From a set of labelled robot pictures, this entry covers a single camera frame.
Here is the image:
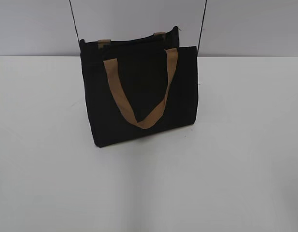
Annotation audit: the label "left black wall cable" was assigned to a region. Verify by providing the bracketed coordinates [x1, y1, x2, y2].
[69, 0, 82, 44]

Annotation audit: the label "right black wall cable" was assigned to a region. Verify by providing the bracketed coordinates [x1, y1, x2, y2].
[198, 0, 208, 57]

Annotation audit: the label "tan rear bag handle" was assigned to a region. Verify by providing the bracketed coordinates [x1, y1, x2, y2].
[98, 32, 166, 49]

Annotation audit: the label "black canvas tote bag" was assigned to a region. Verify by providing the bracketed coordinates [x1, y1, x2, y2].
[79, 27, 199, 147]

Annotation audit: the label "black wall cable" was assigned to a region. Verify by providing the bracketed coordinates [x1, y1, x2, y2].
[198, 0, 208, 57]
[69, 0, 82, 44]

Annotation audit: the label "tan front bag handle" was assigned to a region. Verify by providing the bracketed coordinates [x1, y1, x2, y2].
[103, 48, 178, 129]

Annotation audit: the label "tan bag handle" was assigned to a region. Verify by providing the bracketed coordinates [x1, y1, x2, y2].
[103, 48, 178, 129]
[98, 32, 166, 49]

